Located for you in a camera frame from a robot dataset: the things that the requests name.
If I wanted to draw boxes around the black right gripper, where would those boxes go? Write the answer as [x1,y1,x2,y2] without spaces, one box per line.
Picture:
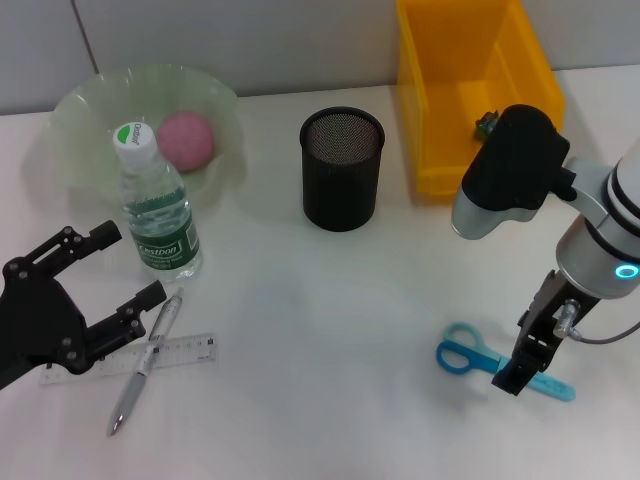
[491,269,599,397]

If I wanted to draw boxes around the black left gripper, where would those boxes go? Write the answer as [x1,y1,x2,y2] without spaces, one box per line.
[0,221,169,391]

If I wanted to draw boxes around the blue scissors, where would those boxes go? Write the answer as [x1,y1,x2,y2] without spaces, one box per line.
[435,322,577,403]

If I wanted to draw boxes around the clear green-label water bottle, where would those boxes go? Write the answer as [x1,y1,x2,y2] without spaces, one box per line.
[112,121,204,280]

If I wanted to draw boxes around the pink peach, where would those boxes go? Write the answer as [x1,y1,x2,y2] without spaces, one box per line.
[155,110,217,174]

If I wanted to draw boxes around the green plastic wrapper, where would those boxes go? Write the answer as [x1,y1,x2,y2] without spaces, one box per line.
[473,109,501,141]

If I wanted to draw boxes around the clear plastic ruler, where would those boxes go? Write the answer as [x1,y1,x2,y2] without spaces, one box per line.
[39,331,219,387]

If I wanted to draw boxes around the silver pen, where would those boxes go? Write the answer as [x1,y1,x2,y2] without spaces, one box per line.
[107,287,185,437]

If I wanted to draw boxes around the pale green wavy fruit plate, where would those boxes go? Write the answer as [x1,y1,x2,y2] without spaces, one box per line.
[47,63,249,211]

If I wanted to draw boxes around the black mesh pen holder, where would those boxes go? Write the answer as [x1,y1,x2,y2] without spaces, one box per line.
[298,105,386,233]

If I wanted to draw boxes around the yellow plastic bin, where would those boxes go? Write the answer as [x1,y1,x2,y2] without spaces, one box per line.
[396,0,566,197]

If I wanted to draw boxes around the right arm cable with plug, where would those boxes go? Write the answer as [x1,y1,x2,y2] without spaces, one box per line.
[551,298,640,345]

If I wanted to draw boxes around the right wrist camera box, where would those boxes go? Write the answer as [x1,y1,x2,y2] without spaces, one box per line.
[451,103,576,241]

